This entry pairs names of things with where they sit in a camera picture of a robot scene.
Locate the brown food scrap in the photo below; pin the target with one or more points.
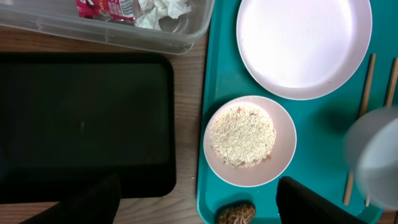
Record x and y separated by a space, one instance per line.
240 214

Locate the black plastic tray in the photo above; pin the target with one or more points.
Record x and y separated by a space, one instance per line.
70 120

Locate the pink bowl with rice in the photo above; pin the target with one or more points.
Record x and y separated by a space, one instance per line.
277 162

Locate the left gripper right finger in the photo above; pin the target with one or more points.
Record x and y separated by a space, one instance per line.
297 204

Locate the cooked rice pile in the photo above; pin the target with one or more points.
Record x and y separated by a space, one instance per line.
242 135

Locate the large white plate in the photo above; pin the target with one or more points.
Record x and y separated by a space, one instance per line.
303 49

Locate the left wooden chopstick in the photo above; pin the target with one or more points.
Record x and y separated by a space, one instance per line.
362 111

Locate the grey bowl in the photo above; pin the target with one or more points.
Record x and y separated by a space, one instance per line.
371 153

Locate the red snack wrapper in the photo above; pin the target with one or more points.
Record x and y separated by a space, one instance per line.
109 10

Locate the white napkin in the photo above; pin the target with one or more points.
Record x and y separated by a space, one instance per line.
154 10

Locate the teal serving tray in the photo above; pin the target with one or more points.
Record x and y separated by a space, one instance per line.
321 124

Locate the clear plastic waste bin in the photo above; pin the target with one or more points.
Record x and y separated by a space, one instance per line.
61 18

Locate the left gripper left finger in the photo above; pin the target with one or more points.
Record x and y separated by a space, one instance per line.
97 204

